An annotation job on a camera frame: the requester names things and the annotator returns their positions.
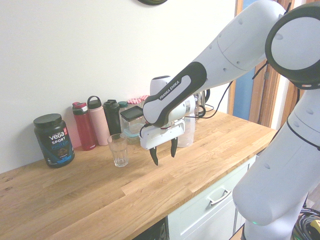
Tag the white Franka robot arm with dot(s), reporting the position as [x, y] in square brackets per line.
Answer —
[237, 50]

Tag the glass food container teal lid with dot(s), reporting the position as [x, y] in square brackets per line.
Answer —
[132, 136]

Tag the pink water bottle black cap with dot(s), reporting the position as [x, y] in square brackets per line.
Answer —
[98, 125]

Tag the steel electric kettle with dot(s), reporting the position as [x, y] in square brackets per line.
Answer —
[207, 96]

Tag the metal door hinge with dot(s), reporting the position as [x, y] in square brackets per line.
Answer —
[266, 75]

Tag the clear faceted drinking glass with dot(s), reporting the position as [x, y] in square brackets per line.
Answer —
[118, 152]

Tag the clear bottle green lid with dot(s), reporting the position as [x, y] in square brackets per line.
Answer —
[123, 104]

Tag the black Vega protein tub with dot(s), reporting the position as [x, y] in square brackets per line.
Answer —
[53, 142]

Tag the dark appliance under counter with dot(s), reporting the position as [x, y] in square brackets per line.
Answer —
[155, 231]

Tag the wooden framed blue glass door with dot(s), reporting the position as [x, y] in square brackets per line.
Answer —
[270, 100]

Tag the glass French press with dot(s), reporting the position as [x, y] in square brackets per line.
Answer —
[200, 108]

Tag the black shaker bottle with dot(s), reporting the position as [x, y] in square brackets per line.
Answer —
[112, 120]

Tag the yellow box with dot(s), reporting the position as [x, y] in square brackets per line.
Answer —
[315, 226]

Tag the pale green cabinet drawer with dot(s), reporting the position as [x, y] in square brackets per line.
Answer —
[200, 220]

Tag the red water bottle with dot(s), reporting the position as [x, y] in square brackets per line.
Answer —
[85, 130]

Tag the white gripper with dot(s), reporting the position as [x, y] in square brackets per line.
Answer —
[160, 136]

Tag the clear square container black lid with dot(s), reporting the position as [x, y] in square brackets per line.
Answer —
[132, 117]

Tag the black round wall clock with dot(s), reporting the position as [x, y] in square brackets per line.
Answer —
[152, 2]

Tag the clear plastic pitcher blue lid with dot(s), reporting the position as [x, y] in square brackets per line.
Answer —
[188, 135]

